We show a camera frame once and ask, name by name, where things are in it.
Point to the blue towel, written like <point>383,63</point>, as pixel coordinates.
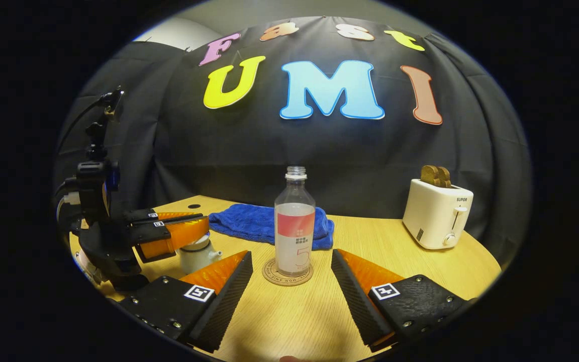
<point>244,221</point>

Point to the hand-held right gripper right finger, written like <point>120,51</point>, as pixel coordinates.
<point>352,296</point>

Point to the white teacup lid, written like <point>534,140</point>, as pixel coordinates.
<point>196,245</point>

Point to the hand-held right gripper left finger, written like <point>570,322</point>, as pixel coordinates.
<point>229,296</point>

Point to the white toaster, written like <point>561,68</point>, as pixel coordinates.
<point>432,216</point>

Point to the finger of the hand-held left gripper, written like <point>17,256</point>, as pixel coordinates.
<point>179,236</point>
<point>164,216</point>

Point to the round cork coaster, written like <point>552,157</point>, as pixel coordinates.
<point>269,274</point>

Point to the brown bread slice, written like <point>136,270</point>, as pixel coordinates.
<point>429,176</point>
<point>445,177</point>

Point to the clear water bottle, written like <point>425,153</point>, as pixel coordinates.
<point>294,226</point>

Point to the white teacup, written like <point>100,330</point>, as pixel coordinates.
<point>194,261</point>

